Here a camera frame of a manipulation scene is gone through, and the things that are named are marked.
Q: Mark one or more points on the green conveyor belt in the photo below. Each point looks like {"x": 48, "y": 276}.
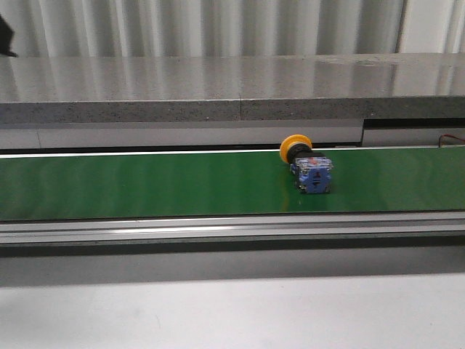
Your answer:
{"x": 226, "y": 183}

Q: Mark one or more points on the grey speckled stone counter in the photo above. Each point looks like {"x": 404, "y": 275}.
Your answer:
{"x": 68, "y": 90}

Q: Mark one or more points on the yellow push button switch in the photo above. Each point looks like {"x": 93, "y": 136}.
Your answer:
{"x": 311, "y": 170}

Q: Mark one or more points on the white pleated curtain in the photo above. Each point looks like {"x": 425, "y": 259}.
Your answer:
{"x": 232, "y": 28}

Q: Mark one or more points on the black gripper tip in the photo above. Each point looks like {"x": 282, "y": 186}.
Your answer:
{"x": 6, "y": 37}

